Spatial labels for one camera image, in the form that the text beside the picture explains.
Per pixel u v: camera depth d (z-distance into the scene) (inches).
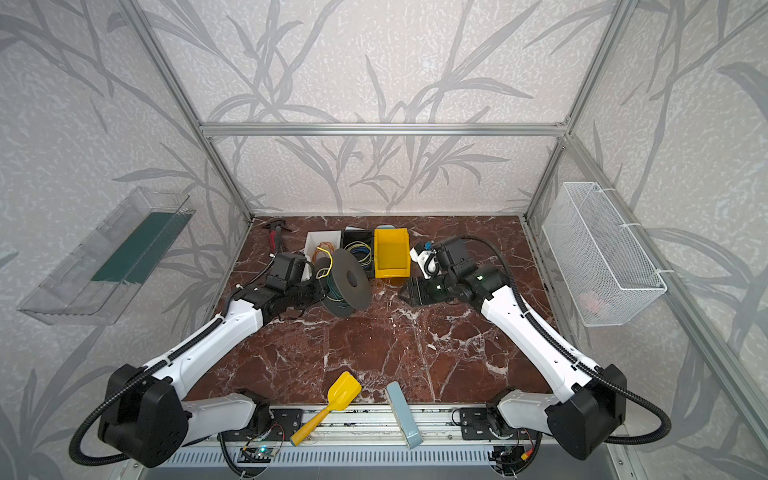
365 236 44.9
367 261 40.2
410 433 27.1
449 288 21.9
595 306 28.6
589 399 14.9
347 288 33.3
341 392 30.9
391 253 42.4
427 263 26.1
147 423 15.7
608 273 23.9
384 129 75.8
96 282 24.9
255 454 28.2
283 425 28.8
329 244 40.8
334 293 30.4
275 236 41.7
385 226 45.9
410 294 25.8
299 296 27.2
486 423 28.8
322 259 34.6
